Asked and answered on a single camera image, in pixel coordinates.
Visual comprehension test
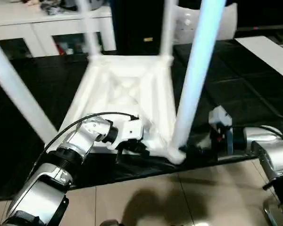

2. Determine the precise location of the white plastic table top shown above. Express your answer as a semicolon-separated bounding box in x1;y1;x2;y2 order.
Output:
44;54;187;165

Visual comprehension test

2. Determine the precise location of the white plastic table leg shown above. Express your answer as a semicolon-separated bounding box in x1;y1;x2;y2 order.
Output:
171;0;227;153
159;0;177;59
0;35;58;144
76;0;102;61

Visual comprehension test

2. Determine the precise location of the black table mat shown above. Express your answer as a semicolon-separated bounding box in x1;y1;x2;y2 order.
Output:
0;40;283;201

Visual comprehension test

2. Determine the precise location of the black metal table leg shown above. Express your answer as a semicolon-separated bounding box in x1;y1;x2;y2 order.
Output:
263;178;276;191

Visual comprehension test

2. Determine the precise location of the white flat board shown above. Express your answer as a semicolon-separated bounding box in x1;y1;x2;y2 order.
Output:
234;36;283;84

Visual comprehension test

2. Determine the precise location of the white pillow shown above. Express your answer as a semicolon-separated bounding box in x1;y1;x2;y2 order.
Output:
173;3;238;45

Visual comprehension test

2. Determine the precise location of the dark low tv bench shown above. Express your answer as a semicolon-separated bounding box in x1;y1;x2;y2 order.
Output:
237;25;283;51

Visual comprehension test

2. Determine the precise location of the black cabinet with gold label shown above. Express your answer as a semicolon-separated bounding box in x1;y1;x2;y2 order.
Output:
110;0;166;56

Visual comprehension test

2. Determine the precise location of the white glass-door cabinet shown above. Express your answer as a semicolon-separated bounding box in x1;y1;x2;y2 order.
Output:
0;0;116;58

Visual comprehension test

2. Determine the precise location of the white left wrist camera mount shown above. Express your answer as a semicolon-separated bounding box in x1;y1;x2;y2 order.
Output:
106;119;144;151

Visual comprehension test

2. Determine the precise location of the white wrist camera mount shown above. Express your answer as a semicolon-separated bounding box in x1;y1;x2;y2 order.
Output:
208;105;234;156
106;119;144;151

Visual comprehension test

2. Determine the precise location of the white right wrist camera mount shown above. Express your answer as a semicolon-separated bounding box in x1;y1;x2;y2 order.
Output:
208;105;234;156

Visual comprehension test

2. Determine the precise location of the chrome tube chair frame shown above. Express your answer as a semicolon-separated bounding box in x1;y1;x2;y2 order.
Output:
263;199;283;226

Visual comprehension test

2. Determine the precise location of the grey bag with black strap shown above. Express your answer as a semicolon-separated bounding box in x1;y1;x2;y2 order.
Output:
63;0;109;11

